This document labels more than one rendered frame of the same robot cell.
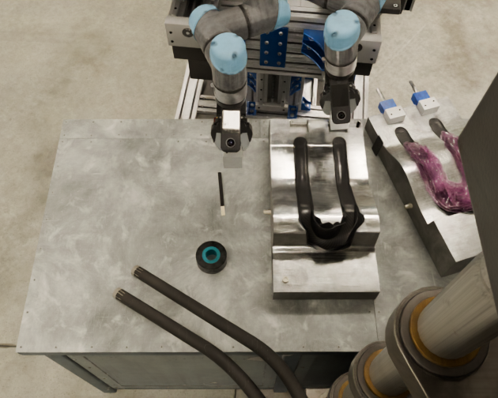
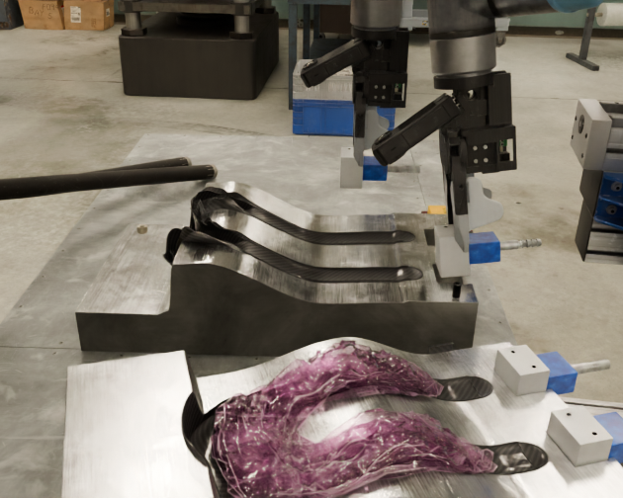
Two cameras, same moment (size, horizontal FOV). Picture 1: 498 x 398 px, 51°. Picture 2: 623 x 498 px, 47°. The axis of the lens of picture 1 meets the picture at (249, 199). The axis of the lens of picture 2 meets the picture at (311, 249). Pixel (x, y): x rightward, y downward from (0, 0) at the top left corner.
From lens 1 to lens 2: 149 cm
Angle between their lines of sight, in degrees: 67
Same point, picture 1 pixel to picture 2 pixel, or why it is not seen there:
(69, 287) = (206, 149)
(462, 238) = (122, 386)
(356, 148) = (397, 291)
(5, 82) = (621, 291)
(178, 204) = (308, 198)
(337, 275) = (128, 273)
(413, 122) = (514, 412)
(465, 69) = not seen: outside the picture
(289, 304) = not seen: hidden behind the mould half
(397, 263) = not seen: hidden behind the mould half
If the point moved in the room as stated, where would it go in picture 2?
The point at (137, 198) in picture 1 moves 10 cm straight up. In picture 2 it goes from (318, 176) to (319, 129)
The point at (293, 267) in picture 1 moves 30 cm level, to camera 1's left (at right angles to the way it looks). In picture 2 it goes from (161, 238) to (196, 167)
